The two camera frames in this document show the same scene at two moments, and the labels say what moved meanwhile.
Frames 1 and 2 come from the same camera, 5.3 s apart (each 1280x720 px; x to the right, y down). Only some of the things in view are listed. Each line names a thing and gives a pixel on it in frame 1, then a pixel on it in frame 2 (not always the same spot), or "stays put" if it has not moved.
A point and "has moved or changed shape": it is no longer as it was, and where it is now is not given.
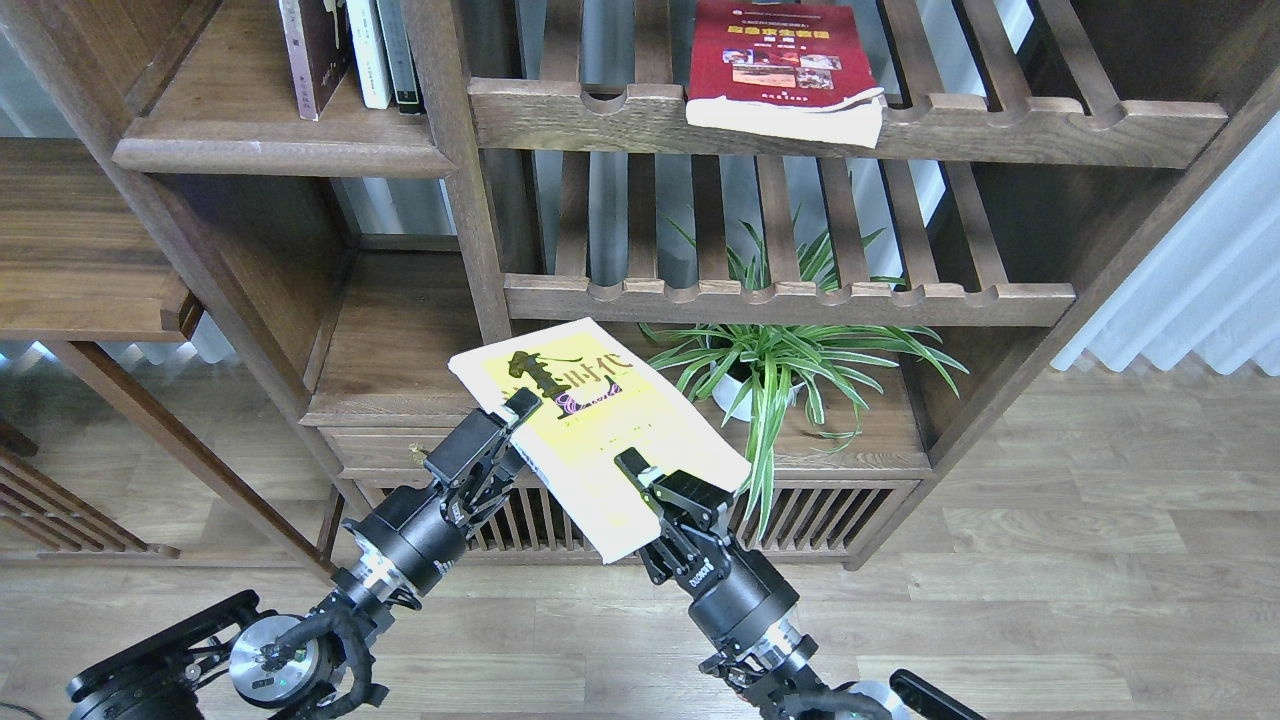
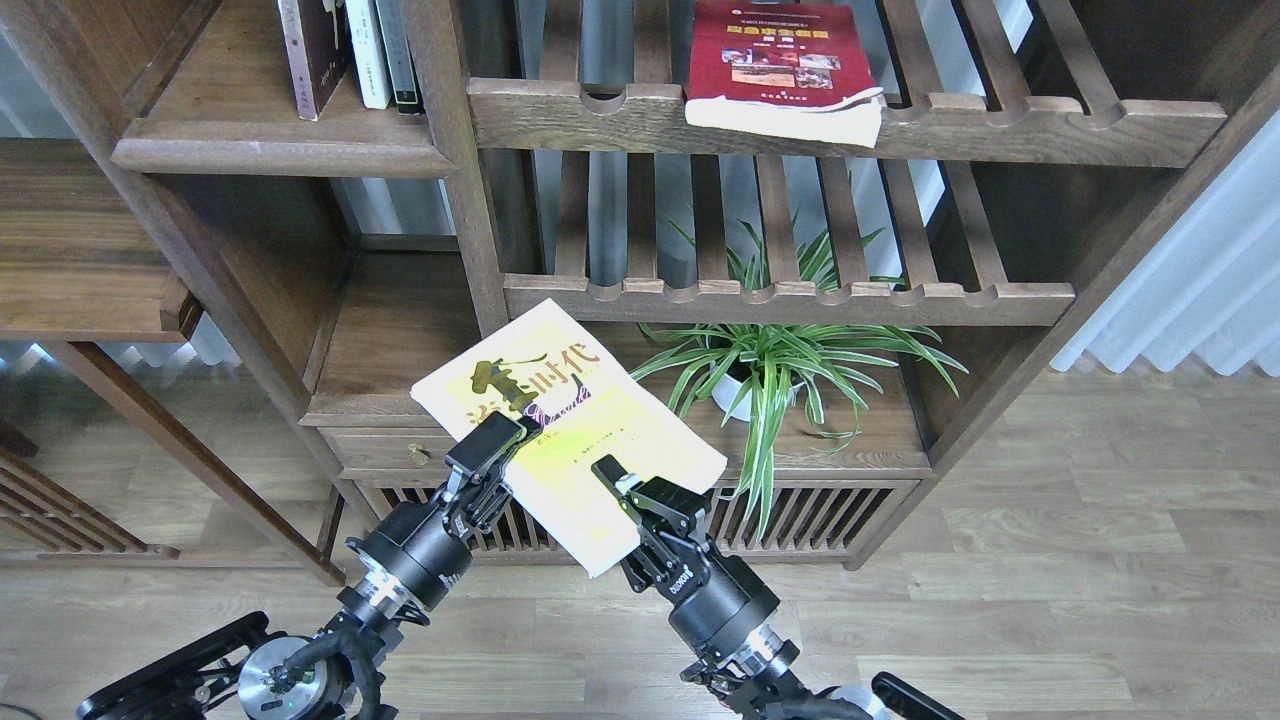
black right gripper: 735,592 to 718,597
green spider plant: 756,368 stays put
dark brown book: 315,35 stays put
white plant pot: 735,397 stays put
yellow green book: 597,402 has moved or changed shape
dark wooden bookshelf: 826,246 stays put
